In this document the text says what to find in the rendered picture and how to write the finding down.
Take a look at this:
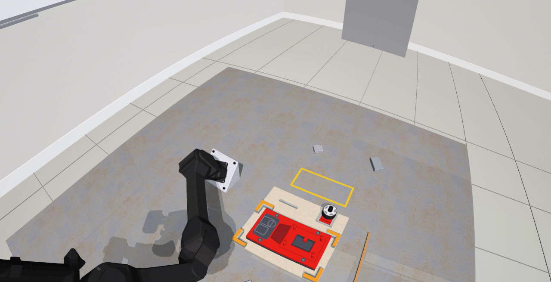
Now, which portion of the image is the red flat base plate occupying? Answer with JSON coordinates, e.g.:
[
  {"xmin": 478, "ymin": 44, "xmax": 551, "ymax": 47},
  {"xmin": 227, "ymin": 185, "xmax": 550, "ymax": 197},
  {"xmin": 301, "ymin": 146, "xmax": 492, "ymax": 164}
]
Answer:
[{"xmin": 246, "ymin": 208, "xmax": 332, "ymax": 271}]

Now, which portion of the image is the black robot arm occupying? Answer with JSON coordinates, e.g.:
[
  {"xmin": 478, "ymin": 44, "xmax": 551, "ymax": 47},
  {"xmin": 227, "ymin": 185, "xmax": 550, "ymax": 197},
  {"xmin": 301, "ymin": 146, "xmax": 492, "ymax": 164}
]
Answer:
[{"xmin": 30, "ymin": 149, "xmax": 228, "ymax": 282}]

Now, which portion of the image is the black tyre with grey rim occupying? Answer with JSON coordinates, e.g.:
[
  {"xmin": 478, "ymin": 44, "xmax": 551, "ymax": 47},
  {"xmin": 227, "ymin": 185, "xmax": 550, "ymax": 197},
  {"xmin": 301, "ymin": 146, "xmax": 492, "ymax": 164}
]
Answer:
[{"xmin": 322, "ymin": 205, "xmax": 337, "ymax": 220}]

